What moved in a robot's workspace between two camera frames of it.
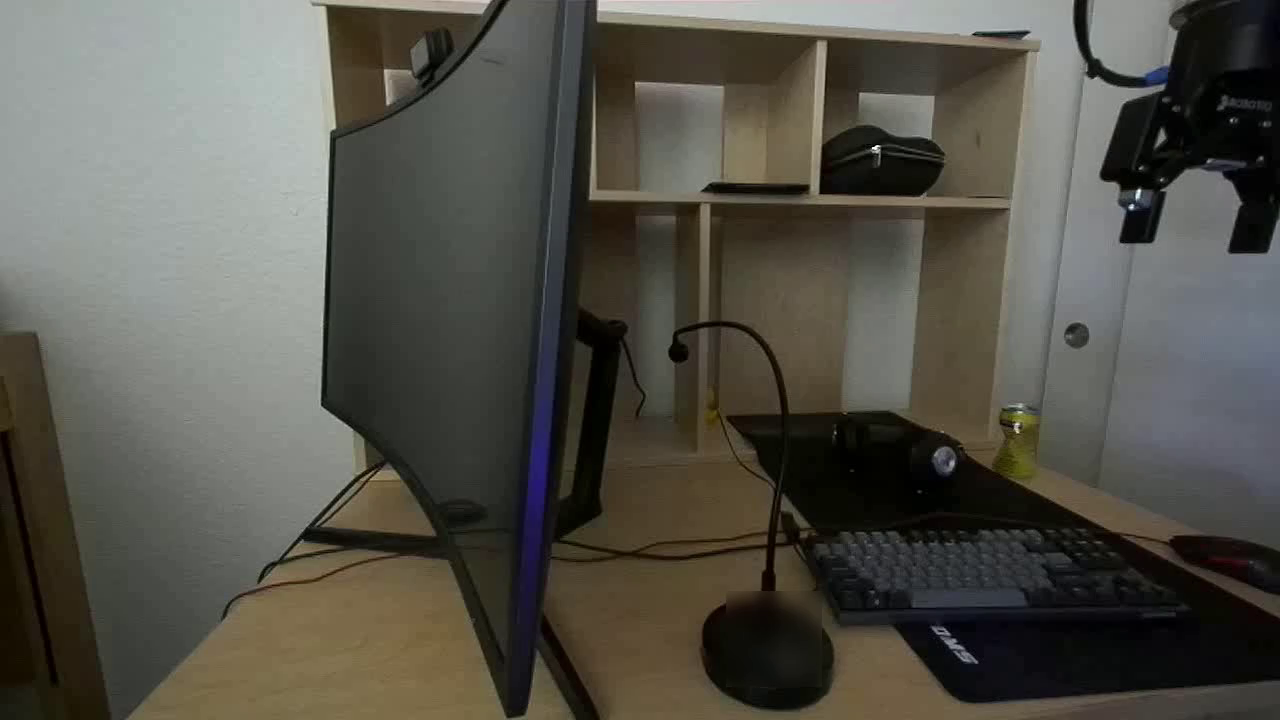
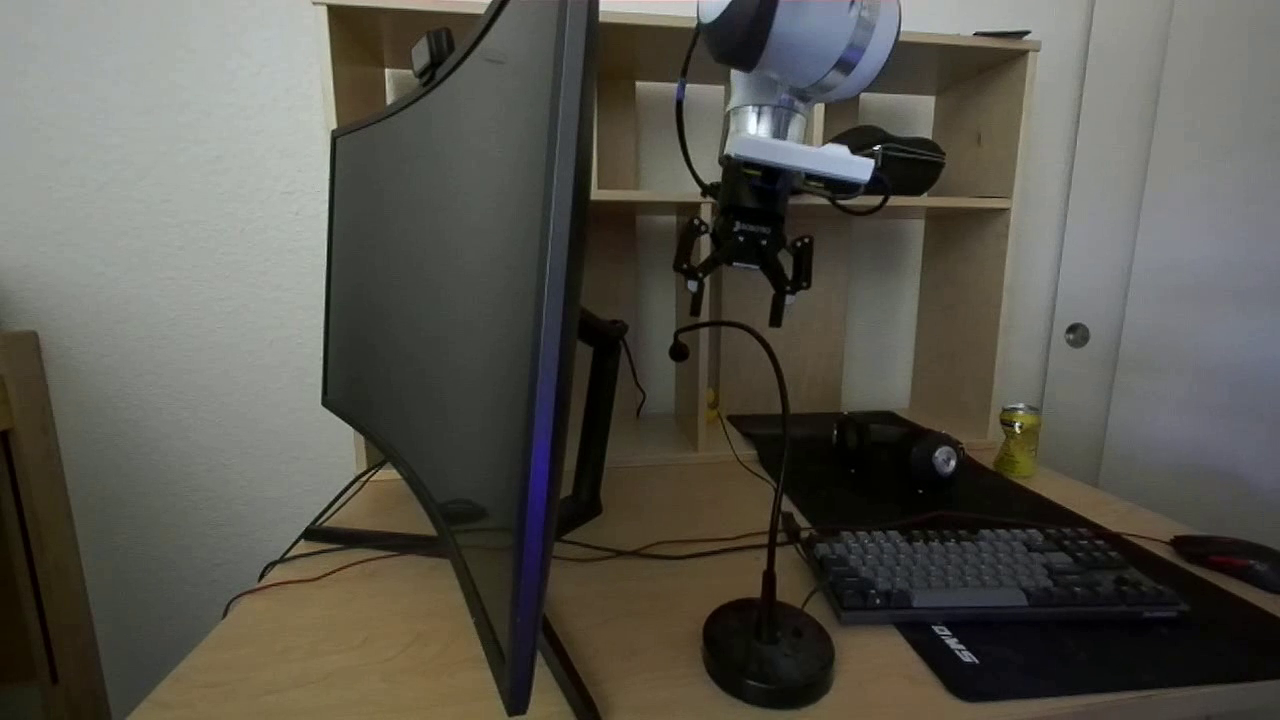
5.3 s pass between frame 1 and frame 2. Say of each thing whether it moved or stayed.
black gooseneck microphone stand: stayed
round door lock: stayed
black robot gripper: moved
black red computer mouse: stayed
